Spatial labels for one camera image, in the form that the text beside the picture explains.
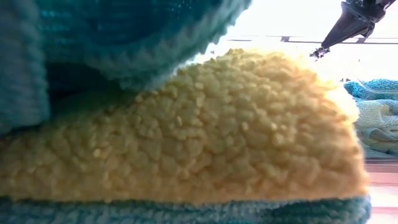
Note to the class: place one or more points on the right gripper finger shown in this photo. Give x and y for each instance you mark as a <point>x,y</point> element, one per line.
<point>348,28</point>

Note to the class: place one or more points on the yellow microfiber towel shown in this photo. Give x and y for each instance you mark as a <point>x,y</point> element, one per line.
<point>202,130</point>

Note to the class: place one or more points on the clear plastic basket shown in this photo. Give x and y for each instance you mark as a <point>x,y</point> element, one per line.
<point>373,155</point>

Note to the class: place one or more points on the blue microfiber towel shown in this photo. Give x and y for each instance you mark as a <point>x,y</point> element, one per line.
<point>379,90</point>
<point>109,37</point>
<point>379,130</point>

